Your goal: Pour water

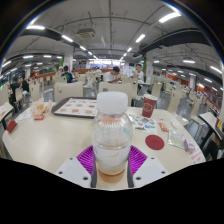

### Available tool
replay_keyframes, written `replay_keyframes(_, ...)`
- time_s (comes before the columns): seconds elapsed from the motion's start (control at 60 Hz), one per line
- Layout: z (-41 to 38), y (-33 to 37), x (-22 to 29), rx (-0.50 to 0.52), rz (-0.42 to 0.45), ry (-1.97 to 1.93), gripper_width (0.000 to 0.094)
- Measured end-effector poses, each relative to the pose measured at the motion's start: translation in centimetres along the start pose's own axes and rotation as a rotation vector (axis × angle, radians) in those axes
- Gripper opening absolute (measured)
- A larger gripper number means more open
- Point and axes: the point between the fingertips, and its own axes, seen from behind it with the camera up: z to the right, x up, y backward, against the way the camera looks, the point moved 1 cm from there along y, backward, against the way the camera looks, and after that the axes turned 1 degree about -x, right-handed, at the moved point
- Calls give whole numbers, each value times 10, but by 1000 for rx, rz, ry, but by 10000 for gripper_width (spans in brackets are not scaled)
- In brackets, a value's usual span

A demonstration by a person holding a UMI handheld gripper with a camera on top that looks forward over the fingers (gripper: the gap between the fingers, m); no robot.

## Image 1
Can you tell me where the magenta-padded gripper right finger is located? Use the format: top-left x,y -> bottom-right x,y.
126,144 -> 170,190

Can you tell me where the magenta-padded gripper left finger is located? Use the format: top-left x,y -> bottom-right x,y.
54,144 -> 98,190

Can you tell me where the clear bottle with amber drink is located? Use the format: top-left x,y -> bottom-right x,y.
91,91 -> 134,184

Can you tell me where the flat round red coaster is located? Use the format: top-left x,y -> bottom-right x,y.
144,134 -> 166,151

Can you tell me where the clear plastic bag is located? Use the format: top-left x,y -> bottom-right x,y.
167,128 -> 196,154

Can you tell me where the small red sachet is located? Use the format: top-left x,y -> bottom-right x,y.
158,122 -> 169,133

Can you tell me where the colourful sticker leaflet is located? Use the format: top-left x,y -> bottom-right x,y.
127,112 -> 158,135

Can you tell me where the white red table notice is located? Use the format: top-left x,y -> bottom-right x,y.
188,146 -> 207,165

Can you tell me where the dark food tray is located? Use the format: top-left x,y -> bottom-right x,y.
51,96 -> 99,119

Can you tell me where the printed paper tray liner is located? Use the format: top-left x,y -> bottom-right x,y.
57,98 -> 98,117

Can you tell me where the red paper cup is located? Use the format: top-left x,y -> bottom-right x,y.
141,93 -> 159,119

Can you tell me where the person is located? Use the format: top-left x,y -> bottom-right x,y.
20,77 -> 30,94
204,128 -> 224,161
132,63 -> 145,83
103,65 -> 123,84
61,65 -> 75,84
8,76 -> 22,104

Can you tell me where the crumpled food wrapper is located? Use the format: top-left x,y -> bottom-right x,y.
29,97 -> 54,121

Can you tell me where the beige chair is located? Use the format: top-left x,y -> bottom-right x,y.
53,81 -> 84,103
29,81 -> 43,103
98,81 -> 138,108
166,88 -> 189,126

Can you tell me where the white paper sheet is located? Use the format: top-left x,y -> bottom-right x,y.
14,108 -> 34,123

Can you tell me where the red flat packet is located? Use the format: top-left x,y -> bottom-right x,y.
5,119 -> 18,134

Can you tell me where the beige side table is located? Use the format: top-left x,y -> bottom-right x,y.
198,111 -> 224,141
0,101 -> 14,129

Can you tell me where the group of beige chairs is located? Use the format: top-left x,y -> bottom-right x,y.
28,68 -> 214,116

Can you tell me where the white paper placemat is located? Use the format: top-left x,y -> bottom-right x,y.
0,104 -> 9,119

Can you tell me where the ceiling air conditioner unit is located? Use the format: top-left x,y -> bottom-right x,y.
76,27 -> 97,39

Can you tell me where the group of ceiling lights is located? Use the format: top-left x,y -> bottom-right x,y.
1,11 -> 224,84

